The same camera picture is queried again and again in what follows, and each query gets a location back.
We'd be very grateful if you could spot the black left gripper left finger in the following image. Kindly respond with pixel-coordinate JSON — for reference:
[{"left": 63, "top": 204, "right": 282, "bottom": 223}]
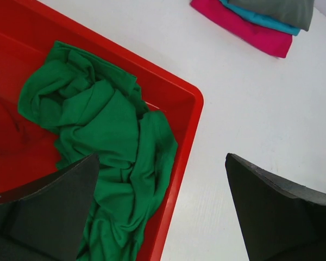
[{"left": 0, "top": 154, "right": 99, "bottom": 260}]

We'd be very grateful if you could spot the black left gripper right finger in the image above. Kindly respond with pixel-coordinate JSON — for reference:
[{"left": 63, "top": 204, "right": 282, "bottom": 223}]
[{"left": 225, "top": 153, "right": 326, "bottom": 260}]

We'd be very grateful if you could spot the green t-shirt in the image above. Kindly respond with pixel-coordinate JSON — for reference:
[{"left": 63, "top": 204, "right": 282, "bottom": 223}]
[{"left": 18, "top": 41, "right": 178, "bottom": 260}]

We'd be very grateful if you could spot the red plastic bin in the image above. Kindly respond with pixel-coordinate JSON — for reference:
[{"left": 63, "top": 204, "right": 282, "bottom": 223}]
[{"left": 0, "top": 0, "right": 205, "bottom": 261}]

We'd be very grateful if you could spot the folded pink t-shirt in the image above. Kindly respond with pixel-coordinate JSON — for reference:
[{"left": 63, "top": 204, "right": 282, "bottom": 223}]
[{"left": 190, "top": 0, "right": 293, "bottom": 58}]

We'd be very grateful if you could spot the folded teal t-shirt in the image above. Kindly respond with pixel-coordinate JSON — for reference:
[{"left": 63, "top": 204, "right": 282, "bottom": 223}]
[{"left": 220, "top": 0, "right": 300, "bottom": 36}]

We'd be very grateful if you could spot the folded grey t-shirt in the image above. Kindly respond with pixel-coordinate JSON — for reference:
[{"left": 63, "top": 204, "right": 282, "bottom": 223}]
[{"left": 228, "top": 0, "right": 315, "bottom": 32}]

